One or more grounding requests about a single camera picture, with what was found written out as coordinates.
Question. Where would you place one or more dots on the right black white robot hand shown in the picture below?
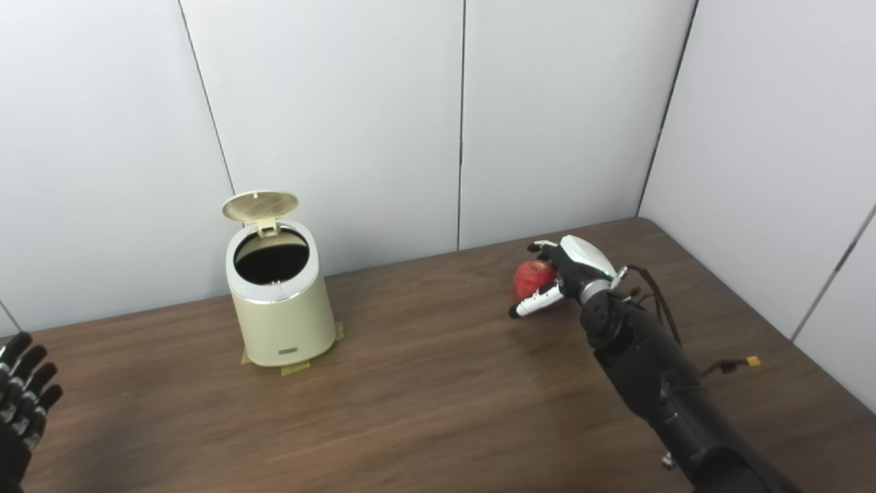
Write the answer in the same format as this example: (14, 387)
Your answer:
(582, 267)

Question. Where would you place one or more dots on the cream round bin lid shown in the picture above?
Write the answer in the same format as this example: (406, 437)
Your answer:
(260, 204)

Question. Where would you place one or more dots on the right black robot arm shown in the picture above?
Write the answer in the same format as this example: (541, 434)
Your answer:
(657, 383)

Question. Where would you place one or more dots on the red apple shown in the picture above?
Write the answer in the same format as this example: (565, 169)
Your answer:
(532, 279)

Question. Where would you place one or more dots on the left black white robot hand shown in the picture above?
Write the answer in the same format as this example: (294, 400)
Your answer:
(17, 404)

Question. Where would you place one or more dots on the cream-colored bin body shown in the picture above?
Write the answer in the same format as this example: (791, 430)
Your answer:
(287, 325)

